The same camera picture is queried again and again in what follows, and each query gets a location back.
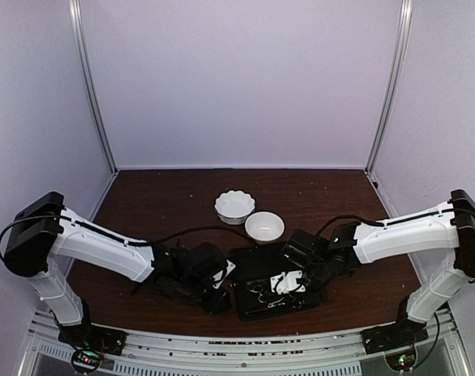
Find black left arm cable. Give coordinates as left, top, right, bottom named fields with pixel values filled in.
left=0, top=215, right=261, bottom=271

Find black zip tool case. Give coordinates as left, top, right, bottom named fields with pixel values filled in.
left=229, top=242, right=328, bottom=322

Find white round bowl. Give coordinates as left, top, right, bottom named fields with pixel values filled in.
left=244, top=211, right=285, bottom=243

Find aluminium corner post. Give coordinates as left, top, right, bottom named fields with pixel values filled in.
left=68, top=0, right=119, bottom=175
left=365, top=0, right=412, bottom=176

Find aluminium front rail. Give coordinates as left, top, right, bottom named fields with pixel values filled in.
left=14, top=309, right=473, bottom=375

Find aluminium left corner post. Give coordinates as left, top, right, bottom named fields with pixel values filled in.
left=68, top=0, right=119, bottom=175

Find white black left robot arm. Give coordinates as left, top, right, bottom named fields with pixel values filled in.
left=0, top=191, right=235, bottom=348

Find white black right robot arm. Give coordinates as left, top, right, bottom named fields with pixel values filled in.
left=271, top=190, right=475, bottom=353

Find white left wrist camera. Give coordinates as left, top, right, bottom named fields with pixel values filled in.
left=212, top=260, right=236, bottom=289

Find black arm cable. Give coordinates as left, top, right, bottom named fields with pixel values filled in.
left=315, top=217, right=387, bottom=240
left=0, top=215, right=261, bottom=271

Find aluminium right corner post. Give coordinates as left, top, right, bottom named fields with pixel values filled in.
left=365, top=0, right=412, bottom=176

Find silver pointed scissors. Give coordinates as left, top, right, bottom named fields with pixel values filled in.
left=247, top=285, right=267, bottom=304

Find silver thinning scissors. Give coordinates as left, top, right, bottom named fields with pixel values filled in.
left=266, top=295, right=303, bottom=309

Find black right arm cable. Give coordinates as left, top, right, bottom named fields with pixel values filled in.
left=315, top=217, right=387, bottom=240

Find black hair clip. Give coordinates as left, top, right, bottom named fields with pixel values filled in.
left=130, top=283, right=142, bottom=296

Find white scalloped bowl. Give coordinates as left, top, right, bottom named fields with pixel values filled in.
left=214, top=190, right=256, bottom=226

